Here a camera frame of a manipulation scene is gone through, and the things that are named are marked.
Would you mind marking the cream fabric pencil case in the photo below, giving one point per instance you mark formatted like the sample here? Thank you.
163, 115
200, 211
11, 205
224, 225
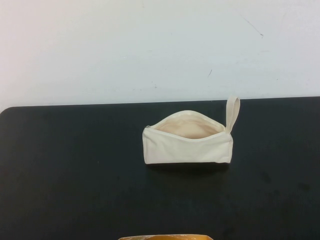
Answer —
175, 150

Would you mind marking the yellow cardboard box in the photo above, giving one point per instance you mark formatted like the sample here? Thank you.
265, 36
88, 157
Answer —
162, 237

